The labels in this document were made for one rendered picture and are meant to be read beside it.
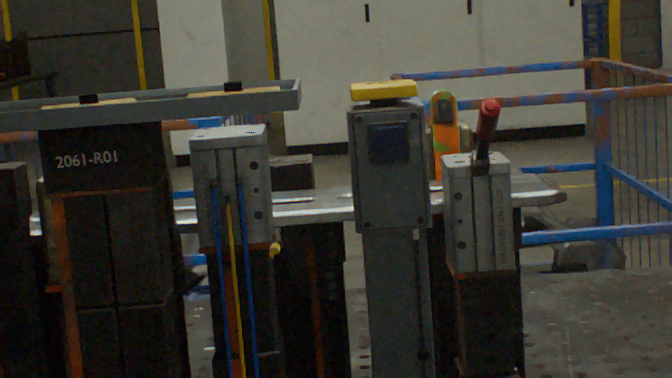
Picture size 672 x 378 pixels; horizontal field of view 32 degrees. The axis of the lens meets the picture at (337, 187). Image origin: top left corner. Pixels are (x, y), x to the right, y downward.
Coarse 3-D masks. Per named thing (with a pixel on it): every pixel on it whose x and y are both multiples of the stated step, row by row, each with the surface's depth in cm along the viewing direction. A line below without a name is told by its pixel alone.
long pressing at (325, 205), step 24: (288, 192) 148; (312, 192) 147; (336, 192) 145; (432, 192) 140; (528, 192) 133; (552, 192) 133; (192, 216) 136; (288, 216) 132; (312, 216) 132; (336, 216) 132
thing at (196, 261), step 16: (176, 128) 317; (192, 128) 316; (0, 160) 368; (176, 192) 438; (192, 192) 438; (192, 240) 373; (192, 256) 322; (192, 272) 357; (192, 288) 366; (208, 288) 444
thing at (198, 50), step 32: (160, 0) 905; (192, 0) 903; (224, 0) 918; (256, 0) 1100; (160, 32) 912; (192, 32) 907; (224, 32) 908; (256, 32) 1086; (192, 64) 911; (224, 64) 910; (256, 64) 1073
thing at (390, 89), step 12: (360, 84) 107; (372, 84) 106; (384, 84) 105; (396, 84) 104; (408, 84) 103; (360, 96) 103; (372, 96) 103; (384, 96) 103; (396, 96) 103; (408, 96) 103
